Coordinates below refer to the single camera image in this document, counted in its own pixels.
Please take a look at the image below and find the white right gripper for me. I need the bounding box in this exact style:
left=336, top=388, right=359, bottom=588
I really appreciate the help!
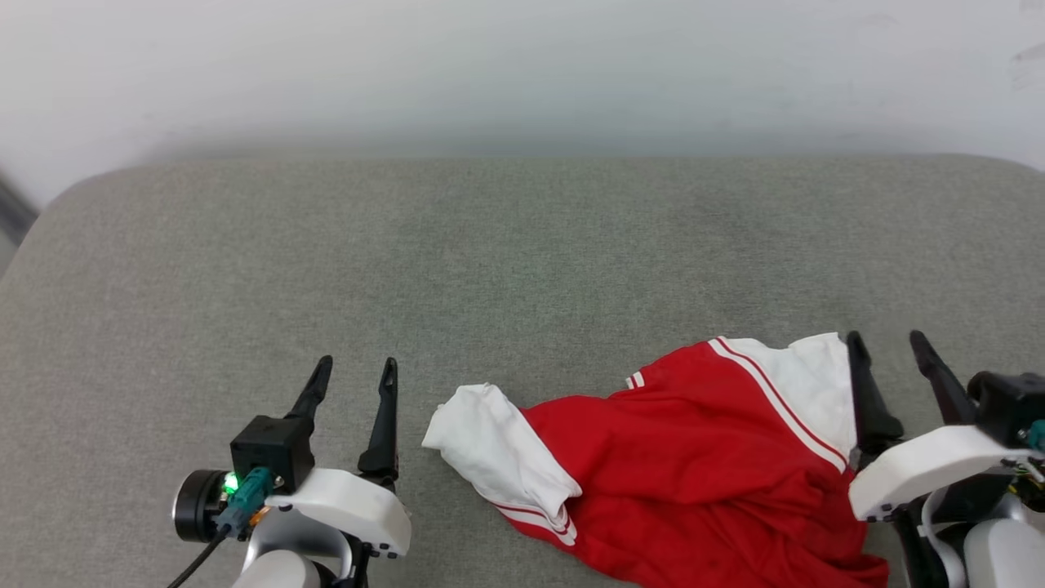
left=846, top=330, right=1036, bottom=523

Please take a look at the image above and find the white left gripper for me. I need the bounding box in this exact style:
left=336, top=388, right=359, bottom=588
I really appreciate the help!
left=265, top=355, right=413, bottom=561

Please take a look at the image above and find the red and white shirt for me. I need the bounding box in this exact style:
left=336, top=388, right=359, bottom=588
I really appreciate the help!
left=422, top=332, right=891, bottom=588

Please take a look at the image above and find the grey fabric sofa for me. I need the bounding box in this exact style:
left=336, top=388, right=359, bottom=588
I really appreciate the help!
left=0, top=155, right=1045, bottom=588

